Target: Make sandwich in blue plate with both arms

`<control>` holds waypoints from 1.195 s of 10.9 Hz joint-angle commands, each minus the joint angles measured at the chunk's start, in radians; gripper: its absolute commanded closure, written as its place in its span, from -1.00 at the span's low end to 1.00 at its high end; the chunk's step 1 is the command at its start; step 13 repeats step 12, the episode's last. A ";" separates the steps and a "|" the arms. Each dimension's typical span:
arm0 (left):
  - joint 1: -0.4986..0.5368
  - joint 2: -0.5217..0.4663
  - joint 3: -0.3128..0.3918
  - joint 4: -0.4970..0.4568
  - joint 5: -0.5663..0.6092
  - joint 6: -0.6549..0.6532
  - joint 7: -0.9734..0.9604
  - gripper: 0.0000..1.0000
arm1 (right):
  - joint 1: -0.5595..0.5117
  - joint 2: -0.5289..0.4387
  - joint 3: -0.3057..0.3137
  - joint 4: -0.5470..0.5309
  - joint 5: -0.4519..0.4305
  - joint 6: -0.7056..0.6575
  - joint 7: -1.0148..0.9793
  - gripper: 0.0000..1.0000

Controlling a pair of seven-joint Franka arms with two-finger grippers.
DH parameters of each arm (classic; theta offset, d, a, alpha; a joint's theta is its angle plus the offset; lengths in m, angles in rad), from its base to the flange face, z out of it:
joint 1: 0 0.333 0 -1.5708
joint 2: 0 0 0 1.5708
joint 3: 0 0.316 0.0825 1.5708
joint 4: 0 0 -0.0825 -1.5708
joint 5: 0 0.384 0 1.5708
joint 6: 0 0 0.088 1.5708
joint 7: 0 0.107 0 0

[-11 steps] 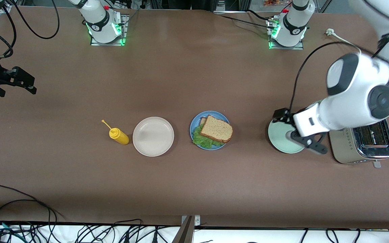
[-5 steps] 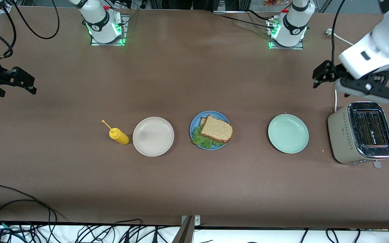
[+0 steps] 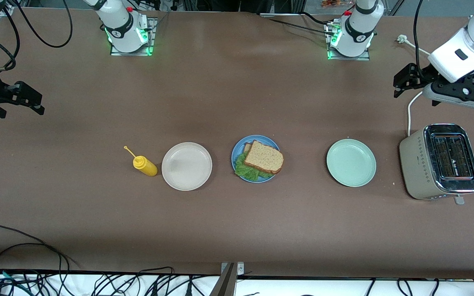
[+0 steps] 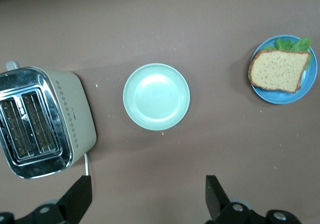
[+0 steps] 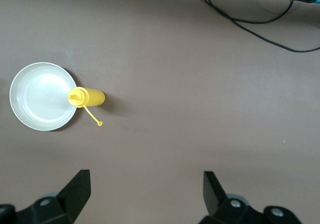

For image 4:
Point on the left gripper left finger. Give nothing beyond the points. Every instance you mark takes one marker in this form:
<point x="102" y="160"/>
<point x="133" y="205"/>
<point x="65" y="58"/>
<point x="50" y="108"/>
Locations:
<point x="62" y="209"/>

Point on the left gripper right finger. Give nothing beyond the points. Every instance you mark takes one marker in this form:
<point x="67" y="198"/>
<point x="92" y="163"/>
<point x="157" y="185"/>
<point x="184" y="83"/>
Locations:
<point x="225" y="211"/>

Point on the brown bread slice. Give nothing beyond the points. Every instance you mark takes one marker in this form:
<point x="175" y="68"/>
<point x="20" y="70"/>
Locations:
<point x="277" y="70"/>

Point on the green lettuce leaf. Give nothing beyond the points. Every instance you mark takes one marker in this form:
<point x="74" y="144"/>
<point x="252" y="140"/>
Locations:
<point x="300" y="45"/>

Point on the blue round plate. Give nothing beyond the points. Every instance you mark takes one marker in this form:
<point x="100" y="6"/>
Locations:
<point x="282" y="97"/>

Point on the green round plate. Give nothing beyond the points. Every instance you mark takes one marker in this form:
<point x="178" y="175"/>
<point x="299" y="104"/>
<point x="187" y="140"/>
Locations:
<point x="156" y="96"/>

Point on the beige chrome toaster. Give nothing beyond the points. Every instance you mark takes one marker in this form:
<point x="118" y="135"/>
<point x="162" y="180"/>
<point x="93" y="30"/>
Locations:
<point x="75" y="109"/>

